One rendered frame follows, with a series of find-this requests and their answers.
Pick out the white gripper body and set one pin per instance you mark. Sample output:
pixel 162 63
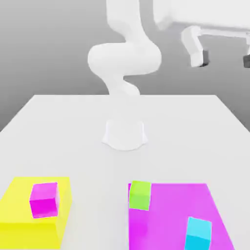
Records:
pixel 205 13

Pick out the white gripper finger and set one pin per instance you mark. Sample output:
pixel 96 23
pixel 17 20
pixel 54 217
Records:
pixel 193 45
pixel 247 60

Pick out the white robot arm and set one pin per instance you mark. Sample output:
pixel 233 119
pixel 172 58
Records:
pixel 125 58

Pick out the small green cube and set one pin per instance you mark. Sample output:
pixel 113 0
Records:
pixel 139 197

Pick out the small cyan cube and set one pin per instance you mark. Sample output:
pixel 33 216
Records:
pixel 198 234

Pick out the small magenta cube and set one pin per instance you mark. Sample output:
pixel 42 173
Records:
pixel 44 203

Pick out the large magenta box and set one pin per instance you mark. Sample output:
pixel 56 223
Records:
pixel 168 220

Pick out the large yellow box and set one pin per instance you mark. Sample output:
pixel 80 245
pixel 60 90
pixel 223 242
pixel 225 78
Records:
pixel 17 224

